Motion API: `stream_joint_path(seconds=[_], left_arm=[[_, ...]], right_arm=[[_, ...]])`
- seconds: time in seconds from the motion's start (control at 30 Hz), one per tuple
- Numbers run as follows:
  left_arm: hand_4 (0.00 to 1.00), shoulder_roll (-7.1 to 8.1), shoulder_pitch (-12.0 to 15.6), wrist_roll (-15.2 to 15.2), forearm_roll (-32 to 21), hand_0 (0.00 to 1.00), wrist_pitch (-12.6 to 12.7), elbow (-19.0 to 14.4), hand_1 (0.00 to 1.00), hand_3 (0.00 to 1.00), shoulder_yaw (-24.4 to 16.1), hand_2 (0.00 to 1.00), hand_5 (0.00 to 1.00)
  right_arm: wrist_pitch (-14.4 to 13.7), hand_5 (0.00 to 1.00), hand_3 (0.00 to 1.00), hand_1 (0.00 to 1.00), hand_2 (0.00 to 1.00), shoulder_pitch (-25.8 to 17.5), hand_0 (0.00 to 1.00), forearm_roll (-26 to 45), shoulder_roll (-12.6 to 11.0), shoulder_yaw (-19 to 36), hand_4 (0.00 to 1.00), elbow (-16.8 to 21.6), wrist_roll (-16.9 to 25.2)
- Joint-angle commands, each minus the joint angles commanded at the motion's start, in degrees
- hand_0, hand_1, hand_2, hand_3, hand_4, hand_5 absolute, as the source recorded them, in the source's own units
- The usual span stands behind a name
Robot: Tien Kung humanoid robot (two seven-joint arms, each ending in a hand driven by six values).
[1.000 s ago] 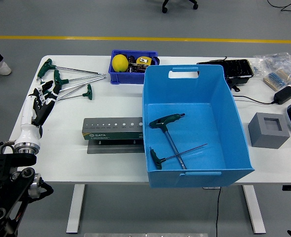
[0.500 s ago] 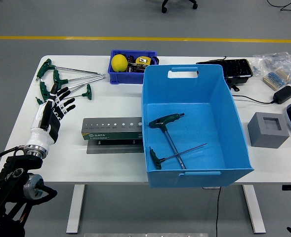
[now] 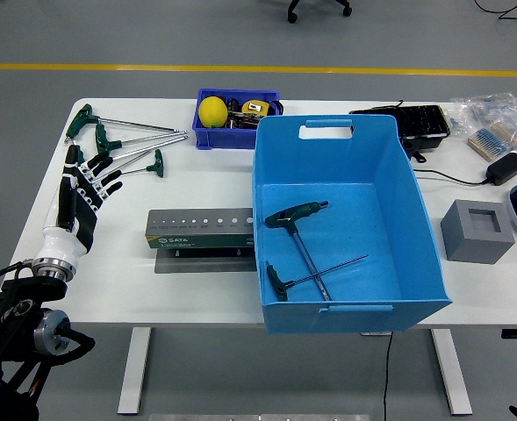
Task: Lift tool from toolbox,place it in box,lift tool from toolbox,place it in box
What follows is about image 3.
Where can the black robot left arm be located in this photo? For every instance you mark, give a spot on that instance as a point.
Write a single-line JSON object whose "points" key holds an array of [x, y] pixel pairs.
{"points": [[12, 316]]}

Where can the grey foam cube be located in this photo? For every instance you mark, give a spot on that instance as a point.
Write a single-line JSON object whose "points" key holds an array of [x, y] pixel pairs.
{"points": [[464, 241]]}

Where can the white table leg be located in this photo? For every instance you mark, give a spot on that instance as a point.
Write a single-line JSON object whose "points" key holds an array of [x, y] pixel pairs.
{"points": [[133, 373], [453, 373]]}

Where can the large light blue plastic box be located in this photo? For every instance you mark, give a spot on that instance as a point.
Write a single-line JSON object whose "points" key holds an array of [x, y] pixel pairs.
{"points": [[372, 206]]}

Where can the black power adapter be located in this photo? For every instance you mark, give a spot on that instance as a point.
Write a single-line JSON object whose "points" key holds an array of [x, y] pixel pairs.
{"points": [[505, 168]]}

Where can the small dark blue bin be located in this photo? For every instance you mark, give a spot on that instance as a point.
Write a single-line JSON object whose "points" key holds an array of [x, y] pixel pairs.
{"points": [[223, 139]]}

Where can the black tape roll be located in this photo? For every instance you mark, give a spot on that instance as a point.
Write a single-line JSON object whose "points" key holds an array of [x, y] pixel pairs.
{"points": [[276, 107]]}

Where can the yellow lemon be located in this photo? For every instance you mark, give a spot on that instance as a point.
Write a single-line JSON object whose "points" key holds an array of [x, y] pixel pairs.
{"points": [[213, 112]]}

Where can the blue resistor tape strip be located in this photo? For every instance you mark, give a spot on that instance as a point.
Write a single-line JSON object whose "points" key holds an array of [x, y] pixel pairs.
{"points": [[493, 141]]}

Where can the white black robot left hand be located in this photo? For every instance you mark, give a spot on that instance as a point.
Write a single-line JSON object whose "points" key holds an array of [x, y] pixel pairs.
{"points": [[67, 237]]}

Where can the green metal hex key stand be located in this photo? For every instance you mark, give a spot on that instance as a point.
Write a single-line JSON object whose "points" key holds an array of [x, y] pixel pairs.
{"points": [[196, 240]]}

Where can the clear plastic parts bags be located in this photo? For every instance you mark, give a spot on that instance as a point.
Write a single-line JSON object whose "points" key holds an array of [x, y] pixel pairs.
{"points": [[490, 107]]}

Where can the black plastic case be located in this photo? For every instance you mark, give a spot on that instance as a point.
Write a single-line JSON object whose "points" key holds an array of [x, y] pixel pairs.
{"points": [[425, 123]]}

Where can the yellow tape measure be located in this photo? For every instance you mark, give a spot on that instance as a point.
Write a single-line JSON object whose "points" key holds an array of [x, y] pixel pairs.
{"points": [[255, 108]]}

